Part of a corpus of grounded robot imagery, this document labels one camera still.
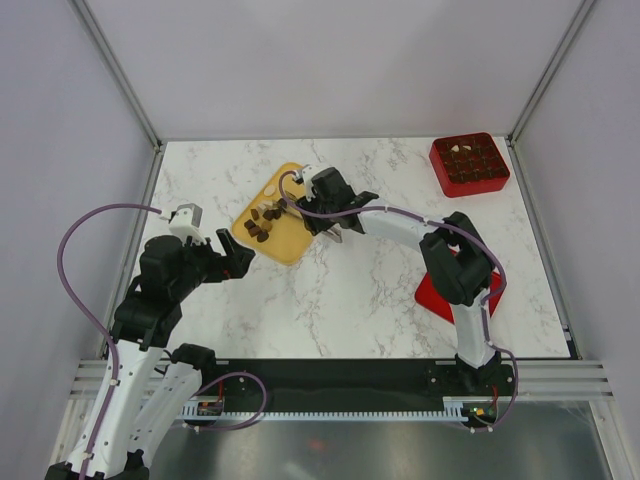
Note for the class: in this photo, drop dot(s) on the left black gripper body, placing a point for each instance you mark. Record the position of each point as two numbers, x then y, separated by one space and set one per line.
224 267

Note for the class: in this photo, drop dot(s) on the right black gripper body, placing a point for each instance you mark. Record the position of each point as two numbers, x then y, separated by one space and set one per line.
316 224

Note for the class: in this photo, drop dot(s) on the metal tongs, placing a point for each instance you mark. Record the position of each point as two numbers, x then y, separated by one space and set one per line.
314 226

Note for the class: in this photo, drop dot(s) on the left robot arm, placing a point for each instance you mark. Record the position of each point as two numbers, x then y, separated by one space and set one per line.
124 431

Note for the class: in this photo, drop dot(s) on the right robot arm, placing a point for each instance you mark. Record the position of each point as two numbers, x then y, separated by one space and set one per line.
456 259

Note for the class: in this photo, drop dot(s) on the red chocolate box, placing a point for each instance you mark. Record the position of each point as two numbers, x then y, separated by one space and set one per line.
466 173

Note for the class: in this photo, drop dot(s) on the yellow plastic tray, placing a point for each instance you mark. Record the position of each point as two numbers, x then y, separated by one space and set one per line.
288 240

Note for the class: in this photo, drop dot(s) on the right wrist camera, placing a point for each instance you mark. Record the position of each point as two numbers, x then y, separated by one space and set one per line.
305 175

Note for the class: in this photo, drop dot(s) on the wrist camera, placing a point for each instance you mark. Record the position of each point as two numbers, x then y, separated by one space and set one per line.
305 175
185 222

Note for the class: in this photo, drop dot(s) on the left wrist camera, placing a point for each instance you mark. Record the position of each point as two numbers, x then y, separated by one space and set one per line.
185 222

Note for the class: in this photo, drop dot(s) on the white cable duct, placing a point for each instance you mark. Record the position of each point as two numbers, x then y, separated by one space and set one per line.
451 411

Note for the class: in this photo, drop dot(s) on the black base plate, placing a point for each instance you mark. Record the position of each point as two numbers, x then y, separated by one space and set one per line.
305 386

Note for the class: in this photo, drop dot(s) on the left aluminium frame post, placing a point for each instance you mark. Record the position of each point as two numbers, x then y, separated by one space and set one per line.
89 22

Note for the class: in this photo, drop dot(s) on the aluminium frame post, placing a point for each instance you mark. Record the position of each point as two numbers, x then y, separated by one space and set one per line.
568 39
89 22

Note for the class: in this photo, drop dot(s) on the right aluminium frame post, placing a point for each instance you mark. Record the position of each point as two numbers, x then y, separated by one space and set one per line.
568 39

